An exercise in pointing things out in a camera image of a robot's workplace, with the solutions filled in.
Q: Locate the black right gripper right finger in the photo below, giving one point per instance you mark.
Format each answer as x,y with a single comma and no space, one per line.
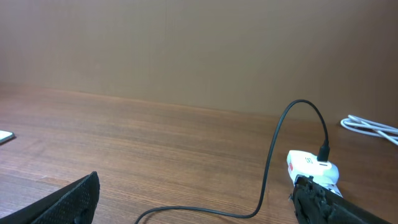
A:
315,204

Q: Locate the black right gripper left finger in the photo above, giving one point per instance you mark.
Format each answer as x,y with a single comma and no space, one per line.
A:
74,204

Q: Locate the blue screen Galaxy smartphone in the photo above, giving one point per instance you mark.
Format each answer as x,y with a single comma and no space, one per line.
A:
6,136

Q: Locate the white USB charger plug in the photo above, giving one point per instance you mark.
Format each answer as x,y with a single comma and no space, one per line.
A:
306,164

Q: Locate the white power strip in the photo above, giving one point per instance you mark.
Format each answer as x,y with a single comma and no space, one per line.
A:
333,188

